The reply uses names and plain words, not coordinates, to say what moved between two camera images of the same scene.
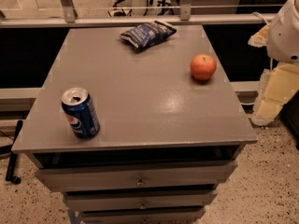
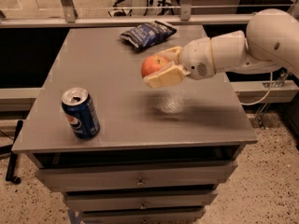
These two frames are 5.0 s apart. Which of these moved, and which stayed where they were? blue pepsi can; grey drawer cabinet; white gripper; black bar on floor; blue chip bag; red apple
Moved: red apple; white gripper
Stayed: blue chip bag; black bar on floor; blue pepsi can; grey drawer cabinet
